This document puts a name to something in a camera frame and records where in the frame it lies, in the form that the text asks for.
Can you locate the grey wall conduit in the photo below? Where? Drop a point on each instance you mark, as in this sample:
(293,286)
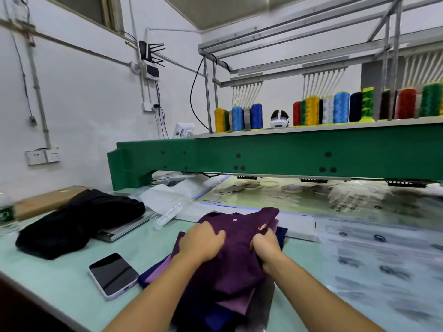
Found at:
(38,100)

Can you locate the stack of garments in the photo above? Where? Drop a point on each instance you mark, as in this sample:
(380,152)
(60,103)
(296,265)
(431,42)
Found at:
(221,300)

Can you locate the high wall window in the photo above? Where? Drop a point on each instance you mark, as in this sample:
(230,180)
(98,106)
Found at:
(83,9)

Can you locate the crumpled clear plastic film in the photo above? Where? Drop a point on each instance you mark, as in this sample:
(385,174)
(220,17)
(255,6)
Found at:
(166,198)

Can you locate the dark purple shirt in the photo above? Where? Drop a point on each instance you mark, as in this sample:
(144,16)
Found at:
(232,273)

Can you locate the row of coloured thread spools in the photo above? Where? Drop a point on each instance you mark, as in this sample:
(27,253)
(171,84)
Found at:
(332,108)

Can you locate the person's right forearm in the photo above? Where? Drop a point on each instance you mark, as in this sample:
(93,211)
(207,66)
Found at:
(318,300)

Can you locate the brown cardboard box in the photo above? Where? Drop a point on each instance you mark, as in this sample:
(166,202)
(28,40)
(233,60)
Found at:
(45,202)

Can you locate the person's right hand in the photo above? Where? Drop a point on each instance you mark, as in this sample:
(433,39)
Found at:
(266,251)

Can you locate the grey metal thread rack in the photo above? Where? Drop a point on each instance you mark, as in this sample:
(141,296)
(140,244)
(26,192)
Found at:
(396,51)

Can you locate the black cloth bundle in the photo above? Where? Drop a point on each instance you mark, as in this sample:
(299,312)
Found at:
(76,224)

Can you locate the white double wall socket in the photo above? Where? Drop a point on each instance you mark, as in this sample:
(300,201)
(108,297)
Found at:
(43,157)

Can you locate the black smartphone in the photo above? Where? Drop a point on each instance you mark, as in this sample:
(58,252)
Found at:
(113,274)

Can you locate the green machine beam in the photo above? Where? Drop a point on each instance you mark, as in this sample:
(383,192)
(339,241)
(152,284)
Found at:
(291,154)

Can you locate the person's left forearm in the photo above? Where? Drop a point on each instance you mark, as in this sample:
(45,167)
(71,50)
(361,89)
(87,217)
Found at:
(156,294)

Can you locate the white headset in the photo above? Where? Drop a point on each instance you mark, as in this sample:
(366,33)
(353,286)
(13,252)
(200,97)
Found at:
(279,119)

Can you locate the grey flat tablet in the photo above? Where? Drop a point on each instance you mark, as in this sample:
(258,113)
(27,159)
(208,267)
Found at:
(124,228)

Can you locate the clear water bottle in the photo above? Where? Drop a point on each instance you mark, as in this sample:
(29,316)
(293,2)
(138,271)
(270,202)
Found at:
(7,216)

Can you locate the wall router with antennas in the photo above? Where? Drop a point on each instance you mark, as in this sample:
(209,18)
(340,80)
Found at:
(149,64)

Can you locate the person's left hand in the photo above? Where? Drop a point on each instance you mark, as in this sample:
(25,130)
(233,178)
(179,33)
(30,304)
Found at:
(201,244)

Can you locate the white box device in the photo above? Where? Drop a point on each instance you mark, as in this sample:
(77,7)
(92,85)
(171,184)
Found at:
(184,130)

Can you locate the stack of plastic bags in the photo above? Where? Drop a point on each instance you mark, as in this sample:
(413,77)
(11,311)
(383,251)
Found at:
(387,273)

